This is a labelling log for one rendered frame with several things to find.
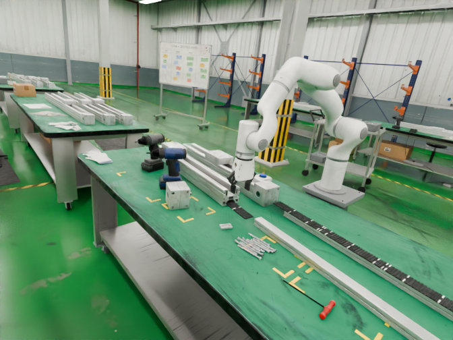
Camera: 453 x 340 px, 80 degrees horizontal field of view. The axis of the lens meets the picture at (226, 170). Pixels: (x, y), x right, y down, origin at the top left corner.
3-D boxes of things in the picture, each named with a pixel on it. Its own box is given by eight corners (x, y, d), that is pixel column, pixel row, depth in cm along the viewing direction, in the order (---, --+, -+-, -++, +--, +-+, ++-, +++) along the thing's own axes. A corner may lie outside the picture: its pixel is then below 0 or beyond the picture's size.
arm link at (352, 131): (335, 155, 166) (344, 115, 158) (363, 164, 151) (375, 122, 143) (321, 156, 160) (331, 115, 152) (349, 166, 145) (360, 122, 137)
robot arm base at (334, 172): (325, 180, 177) (331, 152, 171) (352, 191, 163) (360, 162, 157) (307, 185, 166) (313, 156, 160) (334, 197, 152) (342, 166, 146)
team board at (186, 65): (152, 119, 726) (154, 40, 661) (164, 118, 769) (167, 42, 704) (199, 130, 664) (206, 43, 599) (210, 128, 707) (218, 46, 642)
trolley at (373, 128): (371, 184, 427) (390, 120, 393) (364, 194, 384) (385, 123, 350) (307, 166, 481) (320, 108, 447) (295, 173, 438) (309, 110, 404)
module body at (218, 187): (238, 202, 138) (240, 187, 135) (222, 206, 132) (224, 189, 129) (170, 156, 198) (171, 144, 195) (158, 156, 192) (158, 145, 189)
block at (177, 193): (193, 207, 128) (195, 189, 124) (169, 210, 123) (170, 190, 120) (188, 198, 136) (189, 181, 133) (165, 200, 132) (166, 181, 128)
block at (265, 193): (280, 202, 144) (283, 185, 140) (263, 206, 136) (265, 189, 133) (268, 195, 150) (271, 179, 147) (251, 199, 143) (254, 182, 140)
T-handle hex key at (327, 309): (335, 305, 80) (337, 301, 80) (323, 322, 74) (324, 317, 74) (289, 276, 90) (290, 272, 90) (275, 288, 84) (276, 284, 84)
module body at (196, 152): (265, 195, 149) (267, 181, 146) (251, 199, 143) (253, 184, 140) (193, 154, 209) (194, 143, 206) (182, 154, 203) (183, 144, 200)
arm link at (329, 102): (349, 145, 151) (326, 138, 164) (362, 128, 152) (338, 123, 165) (312, 81, 121) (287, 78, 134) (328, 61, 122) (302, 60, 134)
